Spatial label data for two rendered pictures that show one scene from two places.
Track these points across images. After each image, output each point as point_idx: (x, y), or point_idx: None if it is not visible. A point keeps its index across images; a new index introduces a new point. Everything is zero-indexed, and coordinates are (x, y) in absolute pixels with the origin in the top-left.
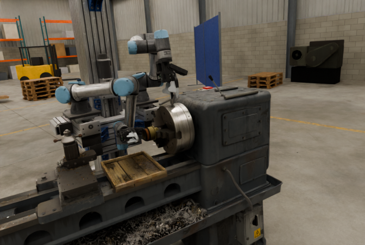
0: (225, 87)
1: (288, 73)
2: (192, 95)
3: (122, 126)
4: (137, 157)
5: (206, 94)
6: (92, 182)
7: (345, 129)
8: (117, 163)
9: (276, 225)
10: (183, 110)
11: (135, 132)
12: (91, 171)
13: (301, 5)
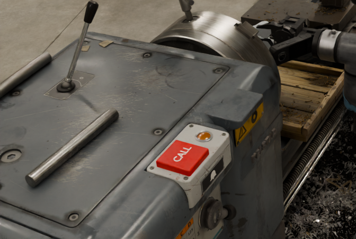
0: (103, 204)
1: None
2: (183, 69)
3: (321, 29)
4: (302, 118)
5: (138, 89)
6: (245, 13)
7: None
8: (320, 90)
9: None
10: (159, 35)
11: (257, 26)
12: (278, 21)
13: None
